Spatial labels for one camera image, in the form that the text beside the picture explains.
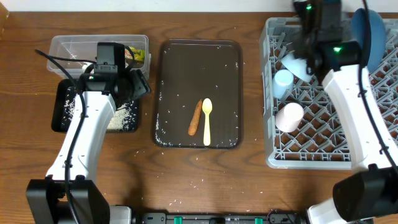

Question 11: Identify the yellow snack wrapper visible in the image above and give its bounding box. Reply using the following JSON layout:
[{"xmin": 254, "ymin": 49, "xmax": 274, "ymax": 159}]
[{"xmin": 125, "ymin": 46, "xmax": 146, "ymax": 63}]

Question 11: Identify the white rice pile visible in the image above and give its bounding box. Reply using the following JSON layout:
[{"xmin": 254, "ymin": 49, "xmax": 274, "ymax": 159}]
[{"xmin": 60, "ymin": 93, "xmax": 139, "ymax": 132}]

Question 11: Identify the light blue bowl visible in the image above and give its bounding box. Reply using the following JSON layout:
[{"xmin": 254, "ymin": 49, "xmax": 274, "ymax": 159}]
[{"xmin": 281, "ymin": 52, "xmax": 312, "ymax": 83}]

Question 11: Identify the dark blue plate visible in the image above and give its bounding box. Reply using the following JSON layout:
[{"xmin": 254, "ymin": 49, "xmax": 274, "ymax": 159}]
[{"xmin": 351, "ymin": 8, "xmax": 386, "ymax": 73}]

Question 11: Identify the light blue cup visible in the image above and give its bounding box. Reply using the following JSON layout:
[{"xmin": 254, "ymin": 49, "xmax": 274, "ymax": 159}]
[{"xmin": 272, "ymin": 69, "xmax": 294, "ymax": 99}]

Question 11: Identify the orange carrot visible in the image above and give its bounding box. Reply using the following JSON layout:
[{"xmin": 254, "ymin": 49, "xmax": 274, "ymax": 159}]
[{"xmin": 188, "ymin": 100, "xmax": 203, "ymax": 136}]

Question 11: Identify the yellow plastic spoon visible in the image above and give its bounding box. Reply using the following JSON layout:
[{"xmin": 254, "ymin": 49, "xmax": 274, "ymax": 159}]
[{"xmin": 202, "ymin": 98, "xmax": 213, "ymax": 146}]

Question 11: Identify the pink cup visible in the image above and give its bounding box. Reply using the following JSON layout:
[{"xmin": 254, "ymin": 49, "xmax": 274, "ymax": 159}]
[{"xmin": 275, "ymin": 103, "xmax": 304, "ymax": 133}]

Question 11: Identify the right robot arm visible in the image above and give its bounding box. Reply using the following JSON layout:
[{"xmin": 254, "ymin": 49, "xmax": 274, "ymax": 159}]
[{"xmin": 293, "ymin": 1, "xmax": 397, "ymax": 223}]

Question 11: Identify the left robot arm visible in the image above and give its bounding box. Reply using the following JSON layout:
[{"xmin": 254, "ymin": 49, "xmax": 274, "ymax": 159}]
[{"xmin": 26, "ymin": 69, "xmax": 150, "ymax": 223}]

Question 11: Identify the grey dishwasher rack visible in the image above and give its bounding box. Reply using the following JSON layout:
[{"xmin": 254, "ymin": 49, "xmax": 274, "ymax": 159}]
[{"xmin": 259, "ymin": 17, "xmax": 397, "ymax": 170}]

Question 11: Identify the black rectangular tray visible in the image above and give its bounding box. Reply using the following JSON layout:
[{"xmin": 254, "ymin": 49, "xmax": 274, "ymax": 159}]
[{"xmin": 51, "ymin": 79, "xmax": 139, "ymax": 133}]

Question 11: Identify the dark brown serving tray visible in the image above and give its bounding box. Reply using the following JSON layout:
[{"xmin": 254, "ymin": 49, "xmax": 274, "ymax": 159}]
[{"xmin": 151, "ymin": 39, "xmax": 244, "ymax": 149}]

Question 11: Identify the clear plastic bin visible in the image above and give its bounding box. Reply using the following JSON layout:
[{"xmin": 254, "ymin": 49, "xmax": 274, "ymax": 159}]
[{"xmin": 49, "ymin": 34, "xmax": 151, "ymax": 78}]

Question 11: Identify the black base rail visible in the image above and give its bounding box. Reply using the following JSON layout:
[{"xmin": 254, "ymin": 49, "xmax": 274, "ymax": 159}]
[{"xmin": 107, "ymin": 208, "xmax": 312, "ymax": 224}]

